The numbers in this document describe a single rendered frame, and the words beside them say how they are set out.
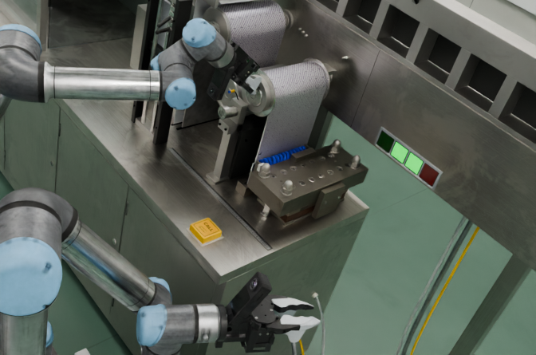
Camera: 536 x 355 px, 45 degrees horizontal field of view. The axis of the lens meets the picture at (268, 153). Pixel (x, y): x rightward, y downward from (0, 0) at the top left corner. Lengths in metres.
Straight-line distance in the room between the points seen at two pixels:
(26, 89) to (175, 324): 0.65
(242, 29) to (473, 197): 0.87
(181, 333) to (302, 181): 0.90
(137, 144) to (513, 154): 1.20
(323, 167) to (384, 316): 1.26
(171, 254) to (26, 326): 0.96
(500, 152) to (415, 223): 2.00
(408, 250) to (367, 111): 1.64
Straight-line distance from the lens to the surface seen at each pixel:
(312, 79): 2.06
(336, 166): 2.17
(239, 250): 1.94
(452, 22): 1.89
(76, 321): 2.85
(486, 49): 1.85
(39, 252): 1.08
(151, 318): 1.27
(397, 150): 2.07
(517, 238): 1.94
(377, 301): 3.28
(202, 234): 1.92
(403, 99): 2.02
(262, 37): 2.15
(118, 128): 2.32
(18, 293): 1.10
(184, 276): 2.08
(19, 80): 1.58
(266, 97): 1.93
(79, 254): 1.27
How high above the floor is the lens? 2.24
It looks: 35 degrees down
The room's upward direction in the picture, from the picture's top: 17 degrees clockwise
